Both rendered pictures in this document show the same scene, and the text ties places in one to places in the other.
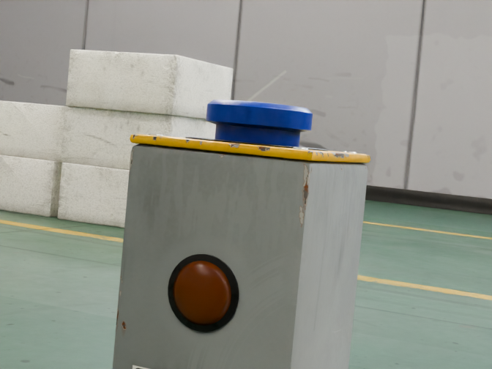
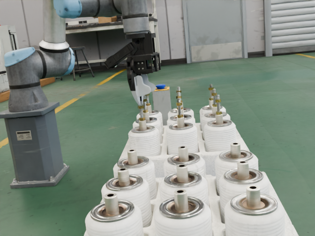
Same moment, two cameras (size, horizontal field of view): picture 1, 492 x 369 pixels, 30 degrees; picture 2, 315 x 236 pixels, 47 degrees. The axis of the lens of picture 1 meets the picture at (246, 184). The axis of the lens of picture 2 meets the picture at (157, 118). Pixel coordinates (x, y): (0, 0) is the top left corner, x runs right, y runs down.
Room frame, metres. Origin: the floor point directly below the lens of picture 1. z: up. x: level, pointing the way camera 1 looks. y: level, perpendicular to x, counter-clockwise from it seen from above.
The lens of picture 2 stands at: (-0.17, -1.42, 0.54)
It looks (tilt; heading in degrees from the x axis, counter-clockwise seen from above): 13 degrees down; 71
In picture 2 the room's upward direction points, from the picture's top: 6 degrees counter-clockwise
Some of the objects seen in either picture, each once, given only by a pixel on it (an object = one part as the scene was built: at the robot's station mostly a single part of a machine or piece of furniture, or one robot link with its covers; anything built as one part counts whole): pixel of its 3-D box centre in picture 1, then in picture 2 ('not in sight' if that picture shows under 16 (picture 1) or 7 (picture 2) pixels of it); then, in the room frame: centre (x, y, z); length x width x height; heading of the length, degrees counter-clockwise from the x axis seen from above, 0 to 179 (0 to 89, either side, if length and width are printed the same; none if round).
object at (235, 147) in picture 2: not in sight; (235, 150); (0.25, -0.73, 0.26); 0.02 x 0.02 x 0.03
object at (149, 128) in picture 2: not in sight; (143, 129); (0.15, -0.36, 0.25); 0.08 x 0.08 x 0.01
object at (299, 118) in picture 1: (258, 130); (160, 87); (0.35, 0.00, 0.32); 0.04 x 0.04 x 0.02
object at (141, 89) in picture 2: not in sight; (141, 90); (0.15, -0.39, 0.38); 0.06 x 0.03 x 0.09; 140
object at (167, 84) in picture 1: (151, 86); not in sight; (3.02, 0.34, 0.45); 0.39 x 0.39 x 0.18; 65
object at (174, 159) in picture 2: not in sight; (183, 159); (0.14, -0.68, 0.25); 0.08 x 0.08 x 0.01
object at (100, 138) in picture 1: (146, 141); not in sight; (3.03, 0.34, 0.27); 0.39 x 0.39 x 0.18; 66
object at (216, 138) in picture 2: not in sight; (221, 151); (0.36, -0.45, 0.16); 0.10 x 0.10 x 0.18
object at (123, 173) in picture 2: not in sight; (123, 177); (-0.02, -0.74, 0.26); 0.02 x 0.02 x 0.03
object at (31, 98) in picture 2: not in sight; (26, 95); (-0.18, 0.10, 0.35); 0.15 x 0.15 x 0.10
